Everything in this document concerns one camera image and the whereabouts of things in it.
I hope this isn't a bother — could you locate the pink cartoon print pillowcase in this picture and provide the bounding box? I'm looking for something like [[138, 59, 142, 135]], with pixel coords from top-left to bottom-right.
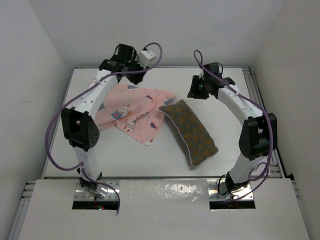
[[94, 84, 177, 147]]

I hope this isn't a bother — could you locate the grey orange dotted pillow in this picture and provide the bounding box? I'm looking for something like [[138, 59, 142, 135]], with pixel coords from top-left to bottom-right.
[[159, 100, 219, 168]]

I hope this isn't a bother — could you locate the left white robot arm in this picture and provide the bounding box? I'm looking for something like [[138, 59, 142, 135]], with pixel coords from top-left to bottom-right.
[[61, 44, 156, 199]]

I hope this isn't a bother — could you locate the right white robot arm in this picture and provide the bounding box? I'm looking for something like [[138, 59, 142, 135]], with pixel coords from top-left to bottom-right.
[[187, 62, 277, 194]]

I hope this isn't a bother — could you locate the white front cover board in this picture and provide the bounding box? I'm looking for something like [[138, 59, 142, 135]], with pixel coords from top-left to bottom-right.
[[19, 178, 309, 240]]

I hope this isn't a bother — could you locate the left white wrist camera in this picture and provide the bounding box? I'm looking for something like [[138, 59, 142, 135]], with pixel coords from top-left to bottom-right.
[[137, 50, 156, 69]]

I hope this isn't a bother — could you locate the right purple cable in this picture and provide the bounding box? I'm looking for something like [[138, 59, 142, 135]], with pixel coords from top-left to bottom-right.
[[193, 49, 272, 201]]

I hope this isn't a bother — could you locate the purple cable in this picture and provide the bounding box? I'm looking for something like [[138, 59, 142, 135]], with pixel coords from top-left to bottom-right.
[[193, 49, 272, 201], [44, 42, 163, 215]]

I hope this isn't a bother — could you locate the right aluminium frame rail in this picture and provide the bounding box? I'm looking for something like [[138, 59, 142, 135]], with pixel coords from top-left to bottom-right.
[[241, 66, 285, 179]]

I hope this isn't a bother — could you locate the aluminium frame rail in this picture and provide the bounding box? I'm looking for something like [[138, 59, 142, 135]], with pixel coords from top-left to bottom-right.
[[241, 66, 285, 179], [8, 180, 36, 240]]

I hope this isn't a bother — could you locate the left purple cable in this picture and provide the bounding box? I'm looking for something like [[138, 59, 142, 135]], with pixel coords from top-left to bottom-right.
[[44, 42, 163, 215]]

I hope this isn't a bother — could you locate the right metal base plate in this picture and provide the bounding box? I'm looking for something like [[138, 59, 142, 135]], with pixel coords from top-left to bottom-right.
[[207, 178, 255, 201]]

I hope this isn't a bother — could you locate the metal base plate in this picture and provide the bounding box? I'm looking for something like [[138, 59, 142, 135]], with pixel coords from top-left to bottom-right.
[[207, 178, 255, 201], [73, 179, 120, 202]]

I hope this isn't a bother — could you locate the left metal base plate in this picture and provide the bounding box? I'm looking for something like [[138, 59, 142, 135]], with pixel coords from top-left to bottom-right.
[[73, 179, 120, 202]]

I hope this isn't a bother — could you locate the left aluminium frame rail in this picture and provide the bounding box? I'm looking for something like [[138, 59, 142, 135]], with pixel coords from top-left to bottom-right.
[[8, 180, 36, 240]]

